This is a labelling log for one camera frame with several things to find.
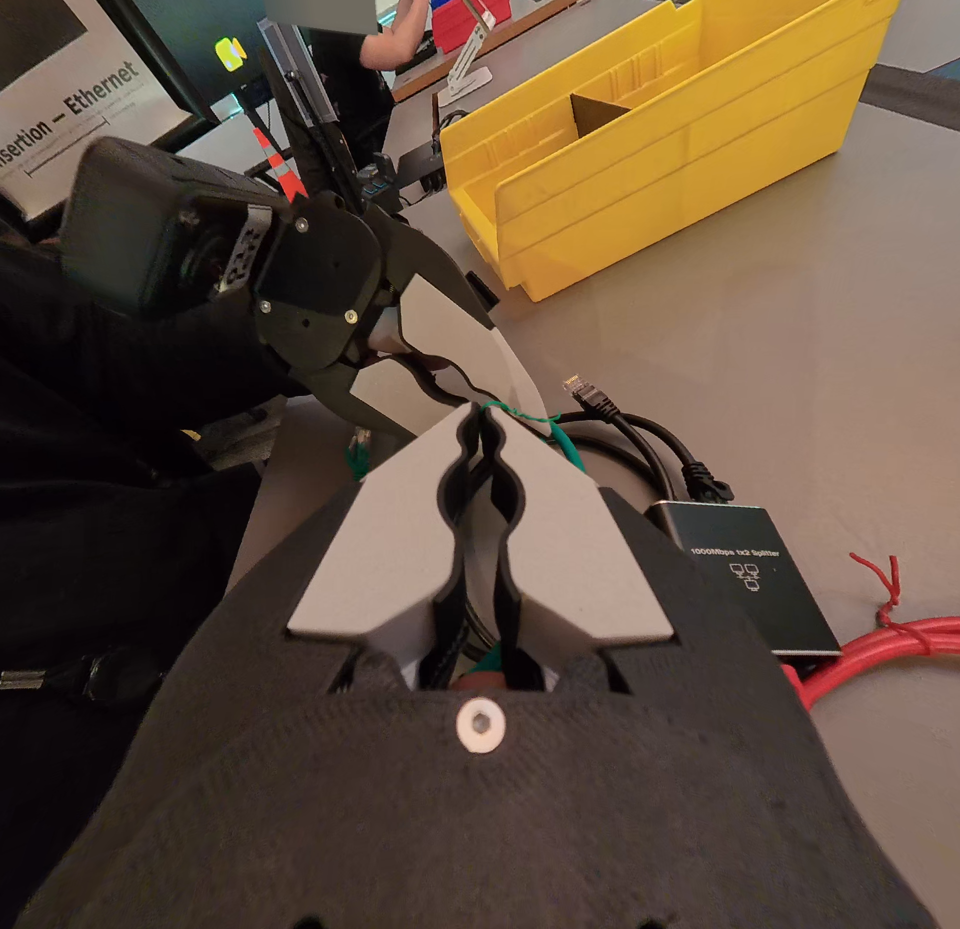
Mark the grey background table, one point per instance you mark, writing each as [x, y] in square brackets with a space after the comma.
[547, 14]

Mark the orange striped pole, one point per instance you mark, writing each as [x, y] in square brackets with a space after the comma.
[277, 160]

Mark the black bin divider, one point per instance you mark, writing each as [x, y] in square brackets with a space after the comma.
[592, 115]

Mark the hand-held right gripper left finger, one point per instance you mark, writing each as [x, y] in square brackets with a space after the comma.
[375, 554]

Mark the red twist tie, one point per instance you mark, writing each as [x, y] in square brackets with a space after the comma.
[892, 584]

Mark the yellow plastic bin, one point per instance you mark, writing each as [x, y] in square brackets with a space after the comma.
[675, 179]

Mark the red storage bin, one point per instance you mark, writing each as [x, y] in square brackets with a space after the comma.
[454, 25]

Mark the small document stand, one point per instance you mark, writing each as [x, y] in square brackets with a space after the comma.
[466, 70]

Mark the black ethernet splitter box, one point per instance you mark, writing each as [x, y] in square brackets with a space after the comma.
[750, 569]

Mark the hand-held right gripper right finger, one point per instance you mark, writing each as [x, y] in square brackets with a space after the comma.
[585, 561]

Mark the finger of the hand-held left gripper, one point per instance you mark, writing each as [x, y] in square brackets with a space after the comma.
[465, 336]
[397, 396]

